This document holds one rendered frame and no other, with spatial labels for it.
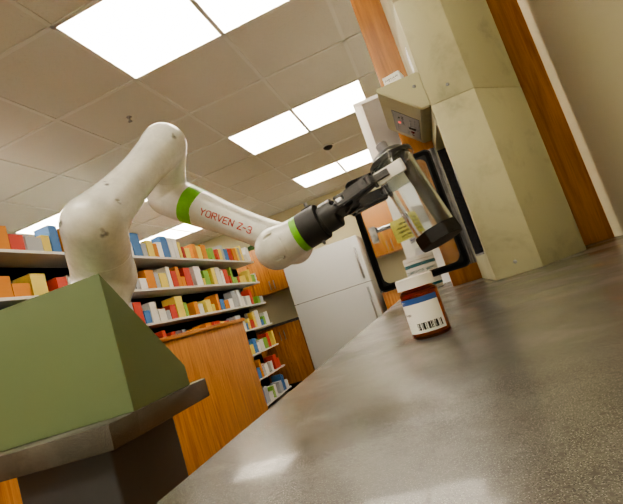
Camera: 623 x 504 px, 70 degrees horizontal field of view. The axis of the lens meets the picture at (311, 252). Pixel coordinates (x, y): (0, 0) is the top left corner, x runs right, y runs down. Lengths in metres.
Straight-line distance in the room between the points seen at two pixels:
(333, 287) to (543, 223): 5.11
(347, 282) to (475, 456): 5.99
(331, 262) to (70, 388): 5.47
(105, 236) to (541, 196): 1.03
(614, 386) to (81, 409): 0.81
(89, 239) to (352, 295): 5.35
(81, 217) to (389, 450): 0.84
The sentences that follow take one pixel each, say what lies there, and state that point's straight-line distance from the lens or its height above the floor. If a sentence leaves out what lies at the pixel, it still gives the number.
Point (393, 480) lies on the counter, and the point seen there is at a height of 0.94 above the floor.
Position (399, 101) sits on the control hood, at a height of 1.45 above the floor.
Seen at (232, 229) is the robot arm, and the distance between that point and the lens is 1.27.
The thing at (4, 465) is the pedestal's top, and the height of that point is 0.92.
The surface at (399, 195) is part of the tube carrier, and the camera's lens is 1.01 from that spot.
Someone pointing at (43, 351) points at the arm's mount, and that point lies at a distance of 0.94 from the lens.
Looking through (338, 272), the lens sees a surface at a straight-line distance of 6.18.
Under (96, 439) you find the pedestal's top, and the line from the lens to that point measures 0.81.
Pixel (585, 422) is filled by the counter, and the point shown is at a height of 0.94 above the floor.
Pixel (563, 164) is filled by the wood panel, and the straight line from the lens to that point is 1.62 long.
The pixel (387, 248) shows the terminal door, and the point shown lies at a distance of 1.52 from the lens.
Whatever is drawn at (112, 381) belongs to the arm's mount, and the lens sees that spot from 0.86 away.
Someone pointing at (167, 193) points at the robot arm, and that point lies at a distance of 1.36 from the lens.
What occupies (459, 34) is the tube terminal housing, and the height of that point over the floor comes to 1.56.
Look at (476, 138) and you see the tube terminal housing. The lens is 1.22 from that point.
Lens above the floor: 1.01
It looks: 7 degrees up
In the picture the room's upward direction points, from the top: 18 degrees counter-clockwise
